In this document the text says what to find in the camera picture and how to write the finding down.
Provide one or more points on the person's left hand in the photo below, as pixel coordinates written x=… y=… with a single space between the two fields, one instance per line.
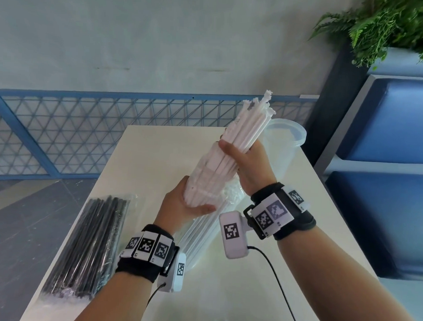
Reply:
x=174 y=209

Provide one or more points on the person's right hand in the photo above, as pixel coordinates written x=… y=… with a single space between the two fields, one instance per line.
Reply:
x=256 y=171

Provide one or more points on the clear plastic cup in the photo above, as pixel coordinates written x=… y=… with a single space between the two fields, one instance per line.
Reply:
x=285 y=148

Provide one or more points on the bunch of white straws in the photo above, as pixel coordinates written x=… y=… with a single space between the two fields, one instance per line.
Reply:
x=250 y=121

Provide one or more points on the pack of black straws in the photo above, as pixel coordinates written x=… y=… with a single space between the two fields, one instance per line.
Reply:
x=89 y=244

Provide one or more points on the person's right forearm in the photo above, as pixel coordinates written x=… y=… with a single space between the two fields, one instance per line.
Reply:
x=339 y=286

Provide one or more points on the person's left forearm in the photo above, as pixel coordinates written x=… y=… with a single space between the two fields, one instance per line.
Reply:
x=118 y=301

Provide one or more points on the black right wristband with markers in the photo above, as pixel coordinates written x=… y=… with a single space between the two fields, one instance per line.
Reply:
x=279 y=210

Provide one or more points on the beige table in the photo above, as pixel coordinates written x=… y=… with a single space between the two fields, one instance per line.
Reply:
x=145 y=155

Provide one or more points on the black pillar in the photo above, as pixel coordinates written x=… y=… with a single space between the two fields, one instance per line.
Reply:
x=336 y=108

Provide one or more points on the blue mesh fence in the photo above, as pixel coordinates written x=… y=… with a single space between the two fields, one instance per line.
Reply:
x=76 y=131

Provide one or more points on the blue bench cushion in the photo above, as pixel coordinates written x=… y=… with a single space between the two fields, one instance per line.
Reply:
x=380 y=222
x=395 y=121

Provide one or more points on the pale planter box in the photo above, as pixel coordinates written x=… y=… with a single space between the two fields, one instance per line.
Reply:
x=401 y=63

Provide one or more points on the green fern plant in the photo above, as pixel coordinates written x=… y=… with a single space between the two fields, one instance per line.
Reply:
x=382 y=26

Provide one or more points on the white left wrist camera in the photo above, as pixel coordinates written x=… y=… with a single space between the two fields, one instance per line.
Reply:
x=175 y=272

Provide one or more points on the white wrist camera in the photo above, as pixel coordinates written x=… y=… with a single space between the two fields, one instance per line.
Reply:
x=232 y=235
x=175 y=272

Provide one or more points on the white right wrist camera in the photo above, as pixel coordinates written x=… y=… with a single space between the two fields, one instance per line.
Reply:
x=232 y=235

